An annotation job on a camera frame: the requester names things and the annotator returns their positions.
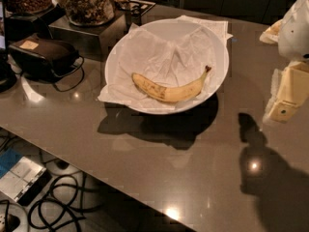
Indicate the dark pedestal under cereal jar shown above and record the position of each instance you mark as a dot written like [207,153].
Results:
[22,25]

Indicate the black round stand base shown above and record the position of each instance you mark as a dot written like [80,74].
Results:
[7,77]

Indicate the black vr headset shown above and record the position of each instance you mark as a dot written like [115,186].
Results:
[45,59]

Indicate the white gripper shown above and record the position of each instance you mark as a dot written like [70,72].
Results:
[295,33]

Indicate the silver box on floor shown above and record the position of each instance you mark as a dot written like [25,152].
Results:
[22,180]

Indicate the blue object on floor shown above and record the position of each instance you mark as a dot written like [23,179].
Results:
[8,160]

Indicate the white bowl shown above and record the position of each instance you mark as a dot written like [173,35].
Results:
[222,65]

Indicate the white paper napkin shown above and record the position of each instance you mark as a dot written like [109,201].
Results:
[151,55]

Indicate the yellow banana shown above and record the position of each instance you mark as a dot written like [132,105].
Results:
[170,94]

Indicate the dark metal pedestal box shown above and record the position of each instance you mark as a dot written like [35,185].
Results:
[91,42]

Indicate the glass jar of granola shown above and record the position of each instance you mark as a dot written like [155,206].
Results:
[88,12]

